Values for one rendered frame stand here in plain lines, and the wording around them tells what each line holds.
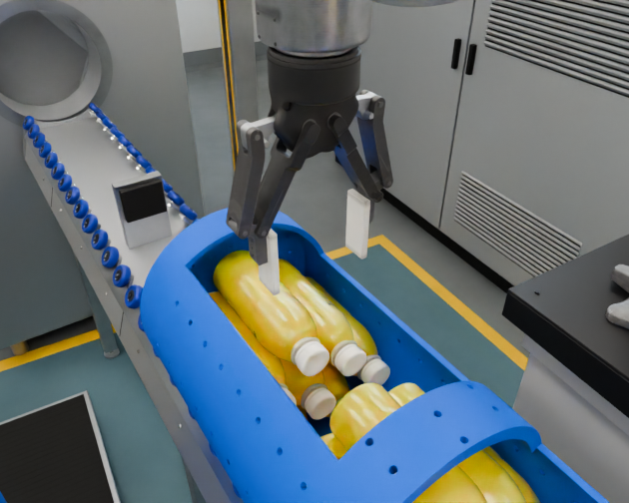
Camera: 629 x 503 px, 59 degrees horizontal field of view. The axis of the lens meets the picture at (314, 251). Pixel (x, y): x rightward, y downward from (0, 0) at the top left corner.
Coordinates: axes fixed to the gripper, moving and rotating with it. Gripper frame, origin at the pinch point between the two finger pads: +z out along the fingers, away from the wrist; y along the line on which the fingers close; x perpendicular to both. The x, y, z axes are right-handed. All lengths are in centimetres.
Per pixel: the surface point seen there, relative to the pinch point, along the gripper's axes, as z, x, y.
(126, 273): 34, -53, 9
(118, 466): 131, -87, 20
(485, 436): 8.6, 21.1, -3.8
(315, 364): 16.0, 0.4, 0.1
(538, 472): 21.9, 22.0, -14.4
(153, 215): 31, -66, -2
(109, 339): 122, -136, 6
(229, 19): -2, -82, -31
